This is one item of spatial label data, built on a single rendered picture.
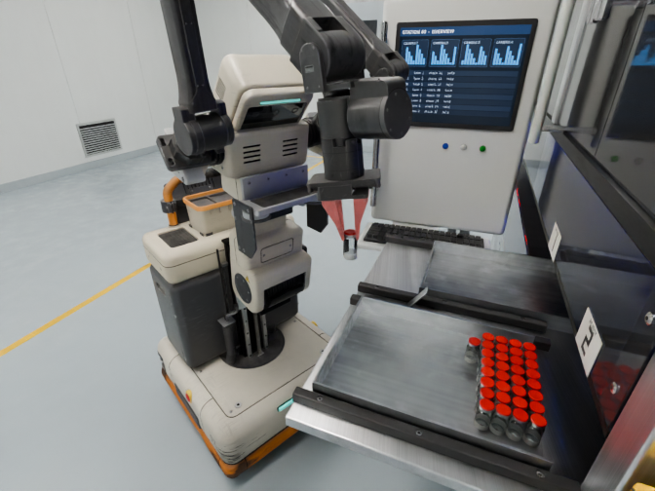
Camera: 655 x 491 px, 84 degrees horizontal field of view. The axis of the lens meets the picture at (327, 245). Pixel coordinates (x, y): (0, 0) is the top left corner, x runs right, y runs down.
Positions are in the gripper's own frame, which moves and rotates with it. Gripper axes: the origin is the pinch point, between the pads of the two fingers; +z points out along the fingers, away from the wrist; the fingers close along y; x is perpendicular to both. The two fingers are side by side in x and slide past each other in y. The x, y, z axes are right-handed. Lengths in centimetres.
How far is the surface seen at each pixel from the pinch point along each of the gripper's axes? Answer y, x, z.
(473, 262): 28, 41, 27
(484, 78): 37, 77, -19
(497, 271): 33, 37, 27
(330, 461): -20, 41, 110
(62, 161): -412, 374, 25
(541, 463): 24.1, -16.7, 26.9
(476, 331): 22.0, 10.4, 26.3
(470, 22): 32, 78, -34
